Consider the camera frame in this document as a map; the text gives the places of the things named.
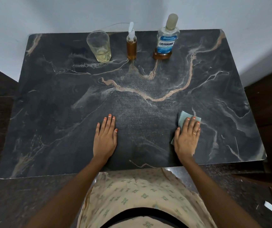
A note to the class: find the clear drinking glass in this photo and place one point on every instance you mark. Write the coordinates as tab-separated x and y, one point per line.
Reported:
100	47

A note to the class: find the white pump dispenser head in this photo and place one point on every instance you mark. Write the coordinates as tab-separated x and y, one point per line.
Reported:
131	33

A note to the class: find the cream patterned clothing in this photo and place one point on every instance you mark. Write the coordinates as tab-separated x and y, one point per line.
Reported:
138	187

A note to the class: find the translucent bottle cap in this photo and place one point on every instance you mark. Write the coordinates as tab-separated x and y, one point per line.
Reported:
172	21

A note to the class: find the person's left forearm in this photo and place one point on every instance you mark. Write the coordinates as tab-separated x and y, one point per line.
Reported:
62	199

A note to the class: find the black marble table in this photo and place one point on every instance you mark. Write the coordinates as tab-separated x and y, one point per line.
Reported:
55	104

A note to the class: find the person's left hand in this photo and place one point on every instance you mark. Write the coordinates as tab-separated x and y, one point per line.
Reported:
105	142

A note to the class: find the person's right hand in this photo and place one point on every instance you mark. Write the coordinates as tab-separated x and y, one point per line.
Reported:
185	143

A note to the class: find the small clear pump bottle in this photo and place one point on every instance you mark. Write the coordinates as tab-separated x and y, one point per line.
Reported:
131	49

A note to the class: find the grey-green cloth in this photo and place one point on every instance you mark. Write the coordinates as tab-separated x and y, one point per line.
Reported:
182	117

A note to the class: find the person's right forearm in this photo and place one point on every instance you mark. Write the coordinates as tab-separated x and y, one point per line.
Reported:
219	197

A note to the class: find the Listerine mouthwash bottle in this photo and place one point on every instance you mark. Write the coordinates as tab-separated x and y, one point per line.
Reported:
165	43

